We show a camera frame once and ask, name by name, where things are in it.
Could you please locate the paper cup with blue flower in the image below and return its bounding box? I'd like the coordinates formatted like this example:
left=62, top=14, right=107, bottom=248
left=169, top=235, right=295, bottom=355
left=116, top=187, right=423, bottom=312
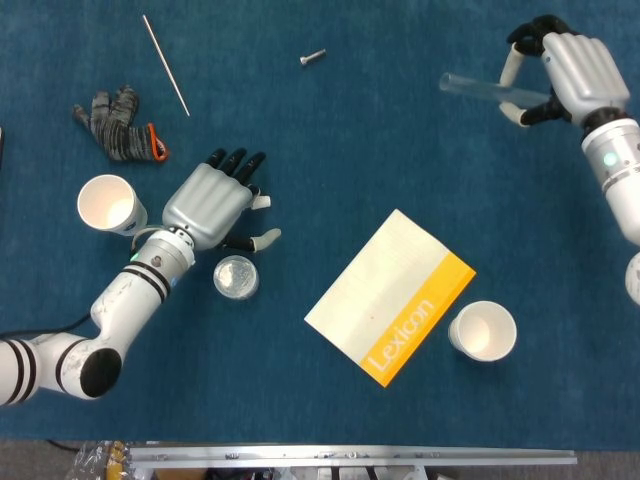
left=76, top=173, right=149, bottom=236

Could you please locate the thin metal rod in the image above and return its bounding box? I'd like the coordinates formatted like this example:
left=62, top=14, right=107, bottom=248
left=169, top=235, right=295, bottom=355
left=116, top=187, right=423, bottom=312
left=141, top=13, right=192, bottom=118

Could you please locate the clear glass test tube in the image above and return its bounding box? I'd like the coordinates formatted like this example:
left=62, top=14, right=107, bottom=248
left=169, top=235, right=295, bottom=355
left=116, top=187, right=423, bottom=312
left=438, top=72, right=551, bottom=109

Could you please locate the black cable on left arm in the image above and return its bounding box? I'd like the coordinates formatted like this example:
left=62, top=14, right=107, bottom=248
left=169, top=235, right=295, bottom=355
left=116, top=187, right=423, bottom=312
left=0, top=313, right=97, bottom=339

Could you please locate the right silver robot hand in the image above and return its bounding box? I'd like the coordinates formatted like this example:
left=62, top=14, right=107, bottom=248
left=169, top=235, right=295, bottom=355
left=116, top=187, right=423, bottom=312
left=498, top=14, right=632, bottom=132

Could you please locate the crumpled clear plastic wrap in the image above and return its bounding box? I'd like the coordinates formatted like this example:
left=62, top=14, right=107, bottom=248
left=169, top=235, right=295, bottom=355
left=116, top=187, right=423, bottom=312
left=73, top=439, right=132, bottom=480

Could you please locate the striped knit work glove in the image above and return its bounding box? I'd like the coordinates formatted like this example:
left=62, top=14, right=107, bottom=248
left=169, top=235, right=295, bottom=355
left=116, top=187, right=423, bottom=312
left=71, top=84, right=171, bottom=164

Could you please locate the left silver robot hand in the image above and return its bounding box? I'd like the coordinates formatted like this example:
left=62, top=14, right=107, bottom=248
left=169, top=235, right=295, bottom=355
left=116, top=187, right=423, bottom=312
left=161, top=147, right=283, bottom=254

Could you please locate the teal carpet table cover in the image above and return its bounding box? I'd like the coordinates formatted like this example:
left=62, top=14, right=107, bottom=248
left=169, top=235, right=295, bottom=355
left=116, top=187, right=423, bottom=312
left=0, top=0, right=640, bottom=451

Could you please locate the aluminium frame rail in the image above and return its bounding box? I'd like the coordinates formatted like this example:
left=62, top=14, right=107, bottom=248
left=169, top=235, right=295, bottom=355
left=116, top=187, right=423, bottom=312
left=127, top=442, right=579, bottom=480

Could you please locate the paper cup with dark print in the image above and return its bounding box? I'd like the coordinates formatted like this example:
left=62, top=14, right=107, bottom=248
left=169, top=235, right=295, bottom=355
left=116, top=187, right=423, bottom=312
left=447, top=300, right=518, bottom=363

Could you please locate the white and orange Lexicon book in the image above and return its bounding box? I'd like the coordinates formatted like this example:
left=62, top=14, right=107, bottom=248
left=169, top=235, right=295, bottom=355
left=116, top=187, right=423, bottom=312
left=303, top=208, right=478, bottom=389

